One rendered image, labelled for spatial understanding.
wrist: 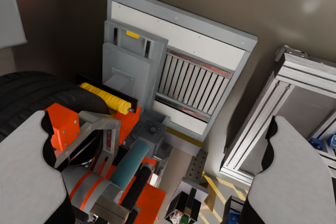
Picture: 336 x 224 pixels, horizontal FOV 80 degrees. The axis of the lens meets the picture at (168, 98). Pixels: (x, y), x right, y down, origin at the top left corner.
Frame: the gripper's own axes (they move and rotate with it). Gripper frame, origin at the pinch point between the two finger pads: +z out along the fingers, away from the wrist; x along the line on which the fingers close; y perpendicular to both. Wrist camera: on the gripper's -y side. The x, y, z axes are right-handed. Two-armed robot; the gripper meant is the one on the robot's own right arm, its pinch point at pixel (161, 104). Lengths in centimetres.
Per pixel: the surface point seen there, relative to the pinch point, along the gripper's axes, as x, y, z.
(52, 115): -27.2, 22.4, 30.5
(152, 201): -5, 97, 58
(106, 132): -24, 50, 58
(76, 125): -22.9, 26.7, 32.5
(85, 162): -36, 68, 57
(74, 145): -25, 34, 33
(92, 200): -22, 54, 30
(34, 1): -94, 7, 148
